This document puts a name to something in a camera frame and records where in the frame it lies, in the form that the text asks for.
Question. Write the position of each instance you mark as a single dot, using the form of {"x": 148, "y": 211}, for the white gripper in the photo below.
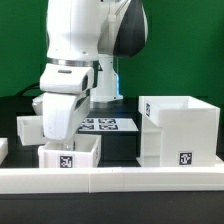
{"x": 61, "y": 114}

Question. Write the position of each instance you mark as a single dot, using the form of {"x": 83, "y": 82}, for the white front drawer box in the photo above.
{"x": 87, "y": 153}

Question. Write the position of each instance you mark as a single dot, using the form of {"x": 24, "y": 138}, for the white drawer box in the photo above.
{"x": 30, "y": 130}
{"x": 87, "y": 153}

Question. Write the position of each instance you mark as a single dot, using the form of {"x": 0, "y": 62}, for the white drawer cabinet frame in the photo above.
{"x": 177, "y": 131}

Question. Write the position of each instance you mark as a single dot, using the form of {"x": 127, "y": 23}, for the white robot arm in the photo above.
{"x": 78, "y": 32}

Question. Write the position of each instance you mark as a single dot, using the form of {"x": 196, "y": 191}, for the white rear drawer box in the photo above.
{"x": 30, "y": 130}

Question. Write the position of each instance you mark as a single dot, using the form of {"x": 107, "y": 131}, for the marker tag sheet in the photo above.
{"x": 108, "y": 124}

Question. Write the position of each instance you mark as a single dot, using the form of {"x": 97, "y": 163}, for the white left fence block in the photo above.
{"x": 3, "y": 149}

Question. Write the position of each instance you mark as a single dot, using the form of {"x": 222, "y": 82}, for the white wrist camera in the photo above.
{"x": 66, "y": 79}

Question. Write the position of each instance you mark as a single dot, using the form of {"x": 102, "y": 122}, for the white front fence rail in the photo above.
{"x": 94, "y": 180}

